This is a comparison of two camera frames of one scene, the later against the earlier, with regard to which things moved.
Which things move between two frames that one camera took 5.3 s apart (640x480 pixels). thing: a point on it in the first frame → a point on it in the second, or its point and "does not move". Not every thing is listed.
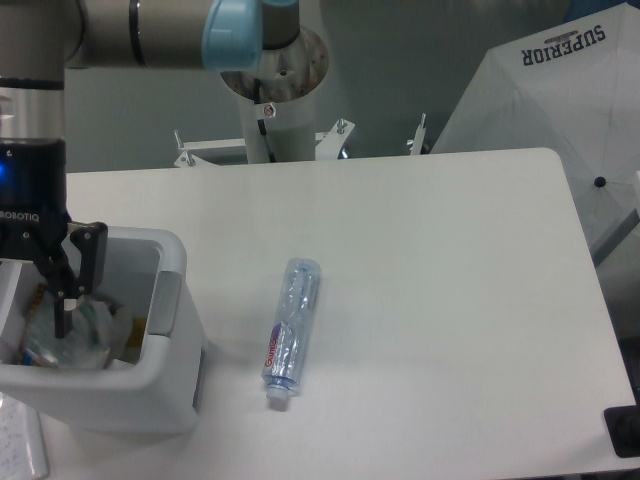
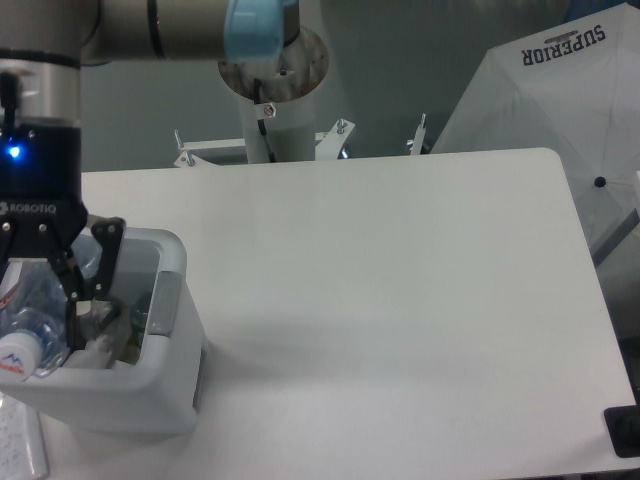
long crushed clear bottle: x=287 y=343 → x=35 y=311
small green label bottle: x=87 y=334 → x=140 y=305
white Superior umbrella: x=572 y=88 does not move
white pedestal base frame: x=326 y=144 does not move
